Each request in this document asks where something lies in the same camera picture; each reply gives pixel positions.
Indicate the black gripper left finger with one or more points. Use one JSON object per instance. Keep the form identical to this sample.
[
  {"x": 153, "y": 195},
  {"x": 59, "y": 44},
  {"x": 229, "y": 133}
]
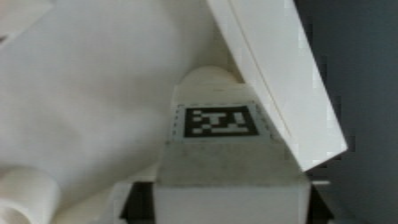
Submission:
[{"x": 139, "y": 207}]

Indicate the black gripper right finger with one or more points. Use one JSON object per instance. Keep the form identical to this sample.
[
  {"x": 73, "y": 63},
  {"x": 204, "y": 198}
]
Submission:
[{"x": 318, "y": 212}]

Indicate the white leg with tag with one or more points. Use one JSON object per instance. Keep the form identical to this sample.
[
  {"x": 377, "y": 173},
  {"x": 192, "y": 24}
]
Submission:
[{"x": 229, "y": 179}]

